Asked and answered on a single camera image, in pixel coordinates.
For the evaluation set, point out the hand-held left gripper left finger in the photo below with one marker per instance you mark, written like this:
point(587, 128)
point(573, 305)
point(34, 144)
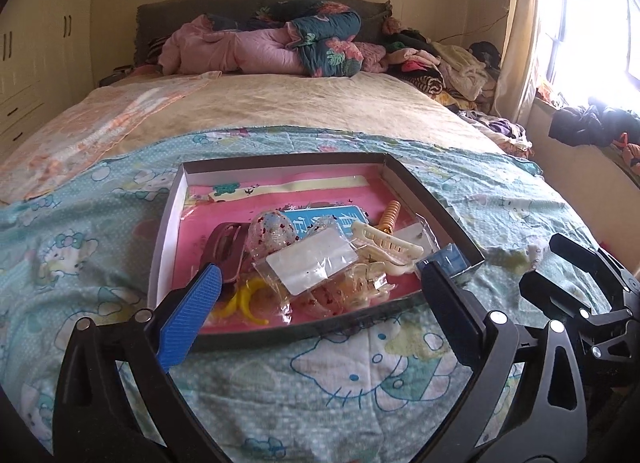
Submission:
point(195, 313)

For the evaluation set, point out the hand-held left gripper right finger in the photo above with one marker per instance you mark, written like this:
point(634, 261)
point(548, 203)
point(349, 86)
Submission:
point(450, 308)

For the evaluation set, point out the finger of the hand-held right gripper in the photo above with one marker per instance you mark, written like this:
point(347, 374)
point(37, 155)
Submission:
point(585, 260)
point(550, 300)

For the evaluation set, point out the bag of curved yellow clips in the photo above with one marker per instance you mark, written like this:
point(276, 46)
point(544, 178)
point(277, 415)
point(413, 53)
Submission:
point(240, 300)

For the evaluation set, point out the blue box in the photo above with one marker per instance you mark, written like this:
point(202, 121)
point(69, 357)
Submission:
point(450, 260)

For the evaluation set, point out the dark red hair claw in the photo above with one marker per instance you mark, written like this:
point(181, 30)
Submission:
point(225, 248)

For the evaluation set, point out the bag of round yellow clips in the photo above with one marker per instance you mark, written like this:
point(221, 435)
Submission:
point(365, 278)

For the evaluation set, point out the cream hair claw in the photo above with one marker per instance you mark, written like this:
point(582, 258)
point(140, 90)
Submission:
point(385, 243)

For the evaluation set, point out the orange hair claw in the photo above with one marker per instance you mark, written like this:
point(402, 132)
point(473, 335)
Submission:
point(392, 213)

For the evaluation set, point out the shallow dark cardboard box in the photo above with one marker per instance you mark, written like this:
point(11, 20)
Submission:
point(310, 328)

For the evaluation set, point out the white card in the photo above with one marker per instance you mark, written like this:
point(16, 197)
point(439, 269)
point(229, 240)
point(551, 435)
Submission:
point(310, 263)

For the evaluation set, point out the small clear plastic bag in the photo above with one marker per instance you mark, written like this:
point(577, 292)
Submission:
point(417, 235)

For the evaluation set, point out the dotted sheer fabric bow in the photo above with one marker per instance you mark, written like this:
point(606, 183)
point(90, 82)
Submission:
point(270, 230)

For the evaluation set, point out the orange patterned cloth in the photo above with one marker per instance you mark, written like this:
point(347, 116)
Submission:
point(630, 153)

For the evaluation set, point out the dark clothes on sill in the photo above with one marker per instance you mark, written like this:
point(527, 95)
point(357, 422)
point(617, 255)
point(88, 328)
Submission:
point(585, 123)

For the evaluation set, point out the cartoon cat print blanket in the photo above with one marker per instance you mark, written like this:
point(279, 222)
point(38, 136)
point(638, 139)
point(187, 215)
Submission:
point(325, 393)

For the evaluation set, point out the peach patterned sheet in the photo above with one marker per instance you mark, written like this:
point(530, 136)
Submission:
point(100, 118)

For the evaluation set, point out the cream curtain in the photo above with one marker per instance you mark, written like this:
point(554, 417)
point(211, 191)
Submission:
point(520, 43)

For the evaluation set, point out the beige bedspread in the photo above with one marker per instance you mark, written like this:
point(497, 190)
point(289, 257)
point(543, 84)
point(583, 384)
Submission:
point(300, 103)

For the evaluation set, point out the pile of clothes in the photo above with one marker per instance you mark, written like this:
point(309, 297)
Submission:
point(450, 63)

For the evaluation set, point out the window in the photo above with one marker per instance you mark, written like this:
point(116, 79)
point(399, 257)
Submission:
point(590, 18)

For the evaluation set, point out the pink quilt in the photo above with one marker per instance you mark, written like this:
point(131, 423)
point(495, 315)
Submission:
point(225, 48)

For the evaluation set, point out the dark floral quilt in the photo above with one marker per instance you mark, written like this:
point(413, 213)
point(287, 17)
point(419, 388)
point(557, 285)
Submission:
point(325, 38)

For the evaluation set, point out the cream wardrobe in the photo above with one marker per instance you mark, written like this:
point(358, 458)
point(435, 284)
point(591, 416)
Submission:
point(40, 43)

